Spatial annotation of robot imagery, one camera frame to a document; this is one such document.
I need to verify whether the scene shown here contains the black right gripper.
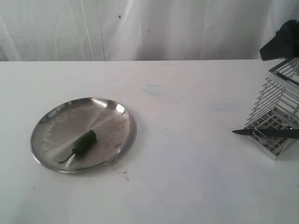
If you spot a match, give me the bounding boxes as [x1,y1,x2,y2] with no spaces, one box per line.
[260,20,299,61]

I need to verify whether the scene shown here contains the steel wire utensil holder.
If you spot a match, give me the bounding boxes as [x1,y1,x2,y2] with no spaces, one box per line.
[244,58,299,160]

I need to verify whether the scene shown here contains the black knife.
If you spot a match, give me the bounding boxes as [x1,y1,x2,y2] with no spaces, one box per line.
[232,129,299,139]

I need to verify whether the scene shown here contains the green chili pepper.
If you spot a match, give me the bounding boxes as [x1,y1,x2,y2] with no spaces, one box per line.
[58,130,97,164]

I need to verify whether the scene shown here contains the round steel plate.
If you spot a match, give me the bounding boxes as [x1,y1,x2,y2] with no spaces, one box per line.
[30,98,135,174]

